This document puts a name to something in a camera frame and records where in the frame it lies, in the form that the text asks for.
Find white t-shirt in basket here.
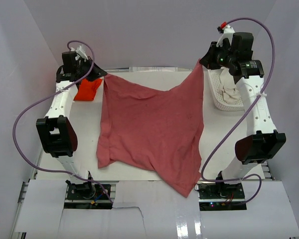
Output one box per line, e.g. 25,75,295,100
218,68,241,105

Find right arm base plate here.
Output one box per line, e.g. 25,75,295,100
194,182,247,211

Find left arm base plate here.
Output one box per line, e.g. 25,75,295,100
64,183,112,210

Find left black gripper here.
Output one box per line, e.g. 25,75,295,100
76,57,107,82

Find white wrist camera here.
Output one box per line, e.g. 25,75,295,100
75,45,89,61
216,22,235,47

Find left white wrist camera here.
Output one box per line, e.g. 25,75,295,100
75,45,89,61

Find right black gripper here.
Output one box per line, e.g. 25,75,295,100
199,42,236,70

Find papers at table back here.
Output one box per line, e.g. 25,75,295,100
129,67,178,72

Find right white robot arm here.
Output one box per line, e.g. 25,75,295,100
200,32,286,199

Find white perforated plastic basket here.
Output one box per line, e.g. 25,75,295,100
207,68,244,112

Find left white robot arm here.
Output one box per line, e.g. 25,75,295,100
36,47,106,199

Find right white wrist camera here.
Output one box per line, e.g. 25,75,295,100
216,22,235,47

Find pink t-shirt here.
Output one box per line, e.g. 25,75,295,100
96,64,204,197

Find folded orange t-shirt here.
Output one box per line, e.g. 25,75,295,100
74,78,102,102

